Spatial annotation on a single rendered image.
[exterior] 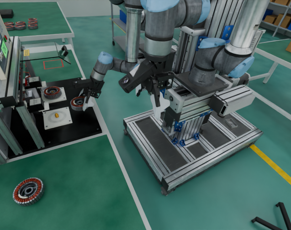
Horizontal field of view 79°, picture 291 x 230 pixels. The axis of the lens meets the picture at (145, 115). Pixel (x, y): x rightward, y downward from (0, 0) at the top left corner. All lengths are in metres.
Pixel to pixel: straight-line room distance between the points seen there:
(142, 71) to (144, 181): 1.35
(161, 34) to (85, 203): 0.72
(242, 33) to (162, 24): 0.47
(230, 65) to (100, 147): 0.77
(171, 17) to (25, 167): 0.92
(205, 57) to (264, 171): 1.56
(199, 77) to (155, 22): 0.60
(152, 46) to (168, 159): 1.29
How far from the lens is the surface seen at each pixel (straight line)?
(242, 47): 0.90
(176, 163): 1.64
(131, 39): 1.01
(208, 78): 1.03
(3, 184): 1.06
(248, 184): 2.06
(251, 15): 0.85
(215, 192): 1.87
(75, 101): 1.18
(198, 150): 1.79
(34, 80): 1.33
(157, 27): 0.47
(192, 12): 0.53
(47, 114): 1.24
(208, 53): 0.97
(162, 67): 0.55
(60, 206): 0.90
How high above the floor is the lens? 1.55
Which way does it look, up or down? 42 degrees down
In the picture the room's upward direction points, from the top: 5 degrees clockwise
